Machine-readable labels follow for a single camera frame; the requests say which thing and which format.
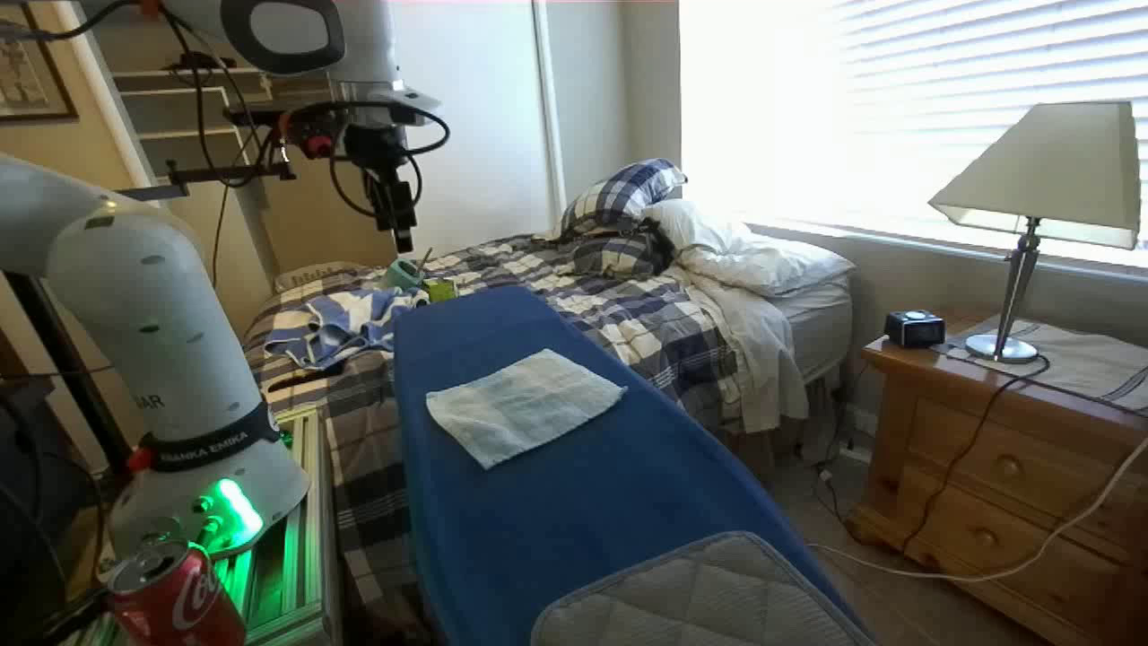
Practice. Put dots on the beige nightstand mat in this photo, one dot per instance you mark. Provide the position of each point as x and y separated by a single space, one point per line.
1078 359

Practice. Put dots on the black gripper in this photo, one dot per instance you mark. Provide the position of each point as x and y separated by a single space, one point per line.
380 168

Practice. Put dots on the white mattress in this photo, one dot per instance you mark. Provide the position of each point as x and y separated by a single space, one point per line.
826 330

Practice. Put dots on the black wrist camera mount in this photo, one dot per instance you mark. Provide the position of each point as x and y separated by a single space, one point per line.
317 129

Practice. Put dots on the crumpled blue white cloth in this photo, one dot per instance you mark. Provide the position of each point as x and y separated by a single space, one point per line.
343 321

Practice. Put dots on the white rack with green light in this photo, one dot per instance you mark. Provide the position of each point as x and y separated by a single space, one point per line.
300 527

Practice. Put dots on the framed wall picture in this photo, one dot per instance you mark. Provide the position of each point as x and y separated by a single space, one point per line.
27 78

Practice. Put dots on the red soda can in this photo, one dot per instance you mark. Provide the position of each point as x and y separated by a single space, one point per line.
182 605

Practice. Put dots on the white pillow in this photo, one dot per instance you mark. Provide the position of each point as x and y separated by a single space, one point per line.
748 258

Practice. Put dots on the wooden wall shelf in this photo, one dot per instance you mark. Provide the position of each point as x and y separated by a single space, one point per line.
182 101

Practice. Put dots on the light blue terry cloth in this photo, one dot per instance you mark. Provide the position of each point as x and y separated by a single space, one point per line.
521 405

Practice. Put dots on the small green object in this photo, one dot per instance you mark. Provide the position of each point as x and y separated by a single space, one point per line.
434 289

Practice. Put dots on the white window blinds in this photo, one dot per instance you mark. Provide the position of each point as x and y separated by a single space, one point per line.
956 109

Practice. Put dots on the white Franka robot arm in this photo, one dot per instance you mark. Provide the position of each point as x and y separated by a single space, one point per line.
143 301

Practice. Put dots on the blue ironing board cover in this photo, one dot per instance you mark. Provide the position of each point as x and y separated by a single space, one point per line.
595 516

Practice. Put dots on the white bed sheet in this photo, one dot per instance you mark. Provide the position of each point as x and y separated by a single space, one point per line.
764 359

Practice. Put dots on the black equipment stand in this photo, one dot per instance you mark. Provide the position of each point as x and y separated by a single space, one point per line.
57 359

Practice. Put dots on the table lamp with cream shade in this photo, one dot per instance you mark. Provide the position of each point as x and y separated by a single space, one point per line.
1045 164

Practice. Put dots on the grey quilted pad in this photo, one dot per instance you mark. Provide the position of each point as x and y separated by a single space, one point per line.
703 597

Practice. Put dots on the wooden nightstand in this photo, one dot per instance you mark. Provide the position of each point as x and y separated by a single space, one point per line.
1015 480

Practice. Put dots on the plaid pillow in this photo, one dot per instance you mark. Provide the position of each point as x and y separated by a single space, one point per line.
629 193

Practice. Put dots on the black alarm clock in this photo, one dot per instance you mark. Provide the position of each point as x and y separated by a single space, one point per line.
917 330

